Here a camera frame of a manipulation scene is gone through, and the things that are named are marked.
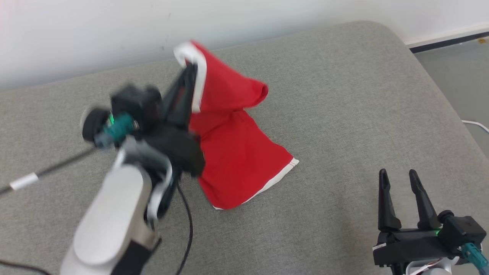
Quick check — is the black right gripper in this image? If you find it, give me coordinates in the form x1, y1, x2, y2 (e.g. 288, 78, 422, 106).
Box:
372, 169, 463, 268

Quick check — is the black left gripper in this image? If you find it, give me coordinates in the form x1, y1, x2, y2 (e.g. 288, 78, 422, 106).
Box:
143, 64, 206, 177

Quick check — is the red shorts white trim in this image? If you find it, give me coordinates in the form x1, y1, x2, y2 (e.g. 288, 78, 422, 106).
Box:
173, 39, 300, 210

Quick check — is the dark skirting board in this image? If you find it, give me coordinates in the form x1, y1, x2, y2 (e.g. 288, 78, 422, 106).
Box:
409, 31, 489, 53

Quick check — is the white floor cable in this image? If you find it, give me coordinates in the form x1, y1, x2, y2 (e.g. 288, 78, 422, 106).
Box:
461, 120, 489, 133

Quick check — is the thin black cable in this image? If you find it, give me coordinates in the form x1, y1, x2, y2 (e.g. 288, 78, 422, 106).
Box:
0, 259, 51, 275
175, 183, 194, 275

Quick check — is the black cable with white label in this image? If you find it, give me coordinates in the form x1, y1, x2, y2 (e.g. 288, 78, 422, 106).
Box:
0, 147, 98, 195

